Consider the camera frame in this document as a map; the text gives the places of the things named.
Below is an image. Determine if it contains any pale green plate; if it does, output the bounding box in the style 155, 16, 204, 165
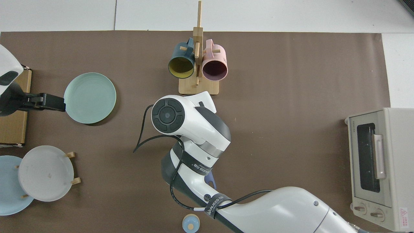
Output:
63, 72, 117, 125

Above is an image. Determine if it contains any dark teal cup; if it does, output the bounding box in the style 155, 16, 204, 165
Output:
168, 38, 196, 79

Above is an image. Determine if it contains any light blue plate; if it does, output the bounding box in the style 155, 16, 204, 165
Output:
0, 155, 35, 216

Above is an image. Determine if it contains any grey plate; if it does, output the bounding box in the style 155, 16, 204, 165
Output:
18, 145, 75, 203

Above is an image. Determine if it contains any brown table cloth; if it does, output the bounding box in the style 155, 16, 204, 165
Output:
0, 31, 390, 233

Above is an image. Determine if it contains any small blue round thing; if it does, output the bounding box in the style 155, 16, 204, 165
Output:
182, 214, 201, 233

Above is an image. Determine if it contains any wire basket with wooden floor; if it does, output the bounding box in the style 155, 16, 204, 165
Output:
0, 65, 33, 149

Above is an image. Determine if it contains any pale toaster oven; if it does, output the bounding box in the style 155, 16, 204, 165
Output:
344, 107, 414, 232

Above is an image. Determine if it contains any black pot with blue handle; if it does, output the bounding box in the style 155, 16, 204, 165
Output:
205, 171, 217, 190

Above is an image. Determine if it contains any wooden plate rack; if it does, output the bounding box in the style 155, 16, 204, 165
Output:
15, 151, 82, 199

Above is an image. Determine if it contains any wooden cup stand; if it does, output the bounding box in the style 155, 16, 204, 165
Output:
179, 1, 220, 95

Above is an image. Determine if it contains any pink ribbed cup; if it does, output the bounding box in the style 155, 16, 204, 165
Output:
202, 39, 229, 82

